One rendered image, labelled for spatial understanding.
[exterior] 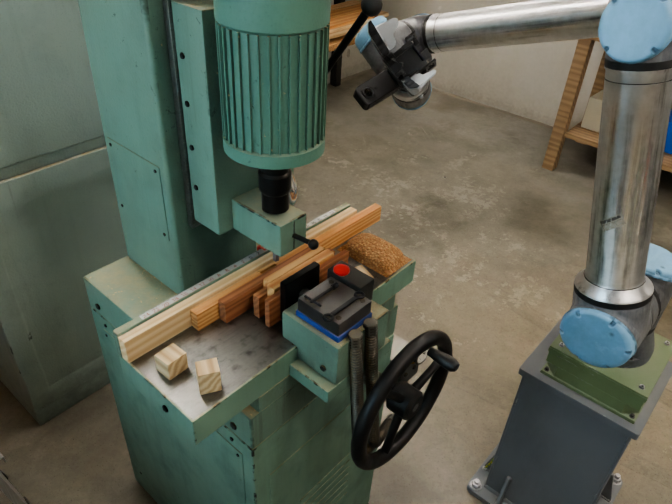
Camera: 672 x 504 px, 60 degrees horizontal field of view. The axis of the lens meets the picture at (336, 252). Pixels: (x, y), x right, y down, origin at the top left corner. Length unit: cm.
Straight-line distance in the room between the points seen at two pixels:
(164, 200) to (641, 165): 89
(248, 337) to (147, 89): 47
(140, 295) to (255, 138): 55
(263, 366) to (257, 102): 44
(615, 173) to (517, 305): 158
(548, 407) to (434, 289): 114
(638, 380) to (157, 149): 118
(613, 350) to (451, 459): 90
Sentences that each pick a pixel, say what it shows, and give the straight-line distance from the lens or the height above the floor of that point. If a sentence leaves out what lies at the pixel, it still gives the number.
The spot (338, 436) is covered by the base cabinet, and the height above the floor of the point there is 51.
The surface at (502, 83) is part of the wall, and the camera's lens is 459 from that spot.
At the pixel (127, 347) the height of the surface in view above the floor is 94.
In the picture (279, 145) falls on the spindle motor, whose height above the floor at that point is 124.
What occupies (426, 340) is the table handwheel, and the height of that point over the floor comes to 95.
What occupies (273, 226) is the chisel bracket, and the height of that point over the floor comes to 106.
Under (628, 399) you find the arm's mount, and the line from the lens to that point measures 157.
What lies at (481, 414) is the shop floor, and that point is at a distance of 221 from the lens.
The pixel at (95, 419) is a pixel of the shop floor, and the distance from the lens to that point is 221.
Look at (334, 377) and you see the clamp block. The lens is 103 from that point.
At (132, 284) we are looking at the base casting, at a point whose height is 80.
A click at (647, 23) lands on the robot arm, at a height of 143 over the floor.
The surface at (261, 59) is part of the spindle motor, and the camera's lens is 90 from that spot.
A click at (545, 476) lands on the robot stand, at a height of 22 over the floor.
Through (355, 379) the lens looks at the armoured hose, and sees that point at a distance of 106.
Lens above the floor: 166
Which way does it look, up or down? 36 degrees down
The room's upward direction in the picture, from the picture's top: 4 degrees clockwise
